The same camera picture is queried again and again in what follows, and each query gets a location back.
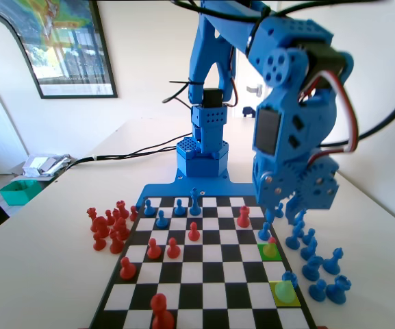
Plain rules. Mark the pile of papers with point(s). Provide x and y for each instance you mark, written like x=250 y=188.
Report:
x=43 y=164

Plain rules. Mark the black framed poster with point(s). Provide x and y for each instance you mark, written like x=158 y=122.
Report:
x=74 y=41

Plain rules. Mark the blue pawn chess piece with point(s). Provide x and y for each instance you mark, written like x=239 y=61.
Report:
x=179 y=209
x=161 y=221
x=148 y=209
x=292 y=242
x=309 y=237
x=279 y=213
x=318 y=292
x=264 y=233

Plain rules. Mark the blue tall piece back row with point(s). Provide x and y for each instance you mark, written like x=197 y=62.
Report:
x=193 y=205

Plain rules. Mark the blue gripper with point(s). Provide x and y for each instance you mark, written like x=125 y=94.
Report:
x=287 y=186

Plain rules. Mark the black white chessboard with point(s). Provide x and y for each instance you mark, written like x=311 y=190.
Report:
x=211 y=274

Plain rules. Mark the red crowned chess piece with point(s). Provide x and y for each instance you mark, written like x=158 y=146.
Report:
x=96 y=222
x=243 y=217

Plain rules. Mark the green plastic box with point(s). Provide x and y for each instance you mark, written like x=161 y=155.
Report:
x=17 y=193

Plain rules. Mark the white door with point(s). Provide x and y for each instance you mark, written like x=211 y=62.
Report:
x=246 y=73

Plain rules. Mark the black zip tie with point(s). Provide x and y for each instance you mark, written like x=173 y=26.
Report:
x=187 y=83

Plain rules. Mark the blue base plate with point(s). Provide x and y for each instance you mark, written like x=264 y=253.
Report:
x=169 y=190

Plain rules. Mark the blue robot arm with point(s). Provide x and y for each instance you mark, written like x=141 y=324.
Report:
x=200 y=61

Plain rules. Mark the small blue printed part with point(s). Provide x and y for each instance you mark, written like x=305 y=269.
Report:
x=248 y=112

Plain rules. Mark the red king chess piece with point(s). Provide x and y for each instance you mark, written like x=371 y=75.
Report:
x=161 y=313

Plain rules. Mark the blue chess rook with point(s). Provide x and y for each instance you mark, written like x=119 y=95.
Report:
x=288 y=277
x=338 y=291

